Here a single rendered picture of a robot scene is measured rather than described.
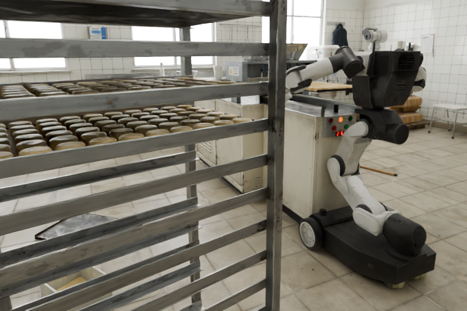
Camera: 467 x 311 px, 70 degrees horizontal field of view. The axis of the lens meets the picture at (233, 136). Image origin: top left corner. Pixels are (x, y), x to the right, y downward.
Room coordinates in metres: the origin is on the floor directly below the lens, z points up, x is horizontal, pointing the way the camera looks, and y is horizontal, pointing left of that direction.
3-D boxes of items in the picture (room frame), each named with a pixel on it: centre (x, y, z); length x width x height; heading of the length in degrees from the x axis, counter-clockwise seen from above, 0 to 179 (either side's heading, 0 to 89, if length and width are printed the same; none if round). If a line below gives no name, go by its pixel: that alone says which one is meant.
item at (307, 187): (2.46, -0.54, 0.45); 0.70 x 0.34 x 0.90; 24
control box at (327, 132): (2.13, -0.69, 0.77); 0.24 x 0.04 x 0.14; 114
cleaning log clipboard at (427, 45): (5.88, -3.34, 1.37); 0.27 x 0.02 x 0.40; 25
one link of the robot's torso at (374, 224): (1.79, -0.84, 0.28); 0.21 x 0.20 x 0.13; 24
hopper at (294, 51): (2.92, -0.33, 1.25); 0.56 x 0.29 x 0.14; 114
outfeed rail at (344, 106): (3.08, -0.42, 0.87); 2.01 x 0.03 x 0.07; 24
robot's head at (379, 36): (1.91, -0.80, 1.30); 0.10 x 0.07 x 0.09; 115
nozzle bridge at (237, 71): (2.92, -0.33, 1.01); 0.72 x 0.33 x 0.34; 114
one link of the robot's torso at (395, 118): (1.82, -0.83, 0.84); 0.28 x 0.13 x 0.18; 24
